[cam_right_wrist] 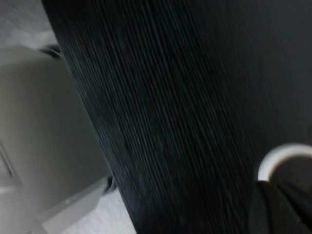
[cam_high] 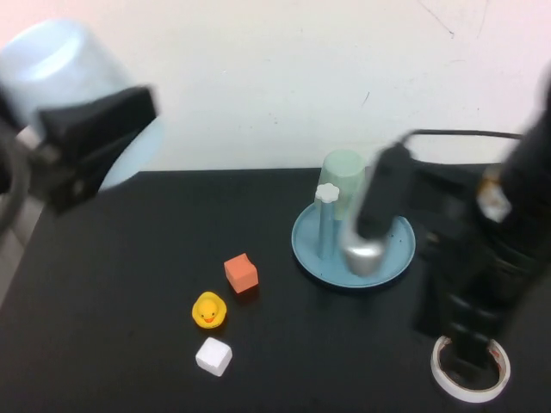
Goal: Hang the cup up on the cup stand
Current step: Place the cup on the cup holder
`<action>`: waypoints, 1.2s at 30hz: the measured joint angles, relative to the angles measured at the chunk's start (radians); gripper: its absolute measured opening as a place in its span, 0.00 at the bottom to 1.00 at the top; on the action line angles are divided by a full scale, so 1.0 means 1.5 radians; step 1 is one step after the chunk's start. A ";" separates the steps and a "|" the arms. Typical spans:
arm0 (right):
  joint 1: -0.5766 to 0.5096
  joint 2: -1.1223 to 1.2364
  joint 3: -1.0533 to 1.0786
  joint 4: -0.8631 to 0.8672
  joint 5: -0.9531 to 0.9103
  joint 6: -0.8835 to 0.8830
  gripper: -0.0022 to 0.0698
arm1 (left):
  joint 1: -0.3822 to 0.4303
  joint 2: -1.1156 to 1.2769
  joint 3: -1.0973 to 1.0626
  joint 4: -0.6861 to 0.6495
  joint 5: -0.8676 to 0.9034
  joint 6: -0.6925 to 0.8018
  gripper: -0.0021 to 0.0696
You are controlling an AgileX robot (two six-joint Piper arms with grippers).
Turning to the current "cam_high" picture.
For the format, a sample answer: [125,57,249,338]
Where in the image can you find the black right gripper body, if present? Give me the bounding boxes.
[411,165,517,345]

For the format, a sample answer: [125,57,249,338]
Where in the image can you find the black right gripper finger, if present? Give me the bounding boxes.
[445,318,487,345]
[451,339,497,379]

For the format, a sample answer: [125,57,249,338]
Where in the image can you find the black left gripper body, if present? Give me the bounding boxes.
[29,140,114,215]

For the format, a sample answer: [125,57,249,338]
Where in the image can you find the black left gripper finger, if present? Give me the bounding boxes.
[84,126,151,191]

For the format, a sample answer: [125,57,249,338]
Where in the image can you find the light blue plastic cup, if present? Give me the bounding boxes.
[0,17,167,193]

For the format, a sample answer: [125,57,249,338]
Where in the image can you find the blue cup stand with posts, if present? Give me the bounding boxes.
[291,182,418,289]

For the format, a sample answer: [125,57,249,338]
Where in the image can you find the light green plastic cup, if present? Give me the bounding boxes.
[318,149,371,223]

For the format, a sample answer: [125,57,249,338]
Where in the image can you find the white adhesive tape roll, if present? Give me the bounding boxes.
[430,335,512,404]

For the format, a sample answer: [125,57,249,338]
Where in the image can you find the orange foam cube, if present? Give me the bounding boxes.
[223,252,260,296]

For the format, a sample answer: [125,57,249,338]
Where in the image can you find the yellow rubber duck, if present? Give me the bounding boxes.
[191,291,228,330]

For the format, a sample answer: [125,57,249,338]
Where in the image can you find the white foam cube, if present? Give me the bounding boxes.
[195,336,233,378]

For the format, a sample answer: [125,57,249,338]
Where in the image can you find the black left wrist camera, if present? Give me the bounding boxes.
[37,84,158,150]

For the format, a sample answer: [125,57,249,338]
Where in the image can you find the black right camera cable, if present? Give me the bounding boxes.
[402,127,524,145]

